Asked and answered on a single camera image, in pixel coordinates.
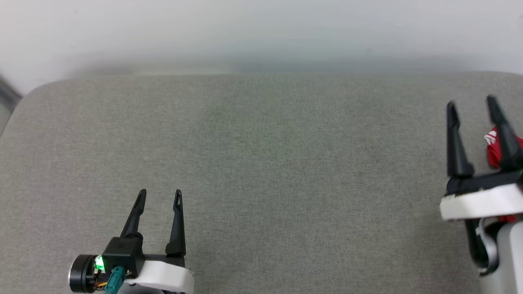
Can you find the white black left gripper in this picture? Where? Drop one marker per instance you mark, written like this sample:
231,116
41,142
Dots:
159,275

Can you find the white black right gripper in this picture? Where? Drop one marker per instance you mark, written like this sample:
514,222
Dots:
478,202

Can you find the red and white garment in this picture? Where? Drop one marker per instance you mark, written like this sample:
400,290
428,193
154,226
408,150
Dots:
494,153

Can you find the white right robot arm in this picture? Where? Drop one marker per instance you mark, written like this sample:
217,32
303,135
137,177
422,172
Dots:
510,261

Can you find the grey fabric sofa seat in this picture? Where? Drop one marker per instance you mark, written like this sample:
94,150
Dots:
261,163

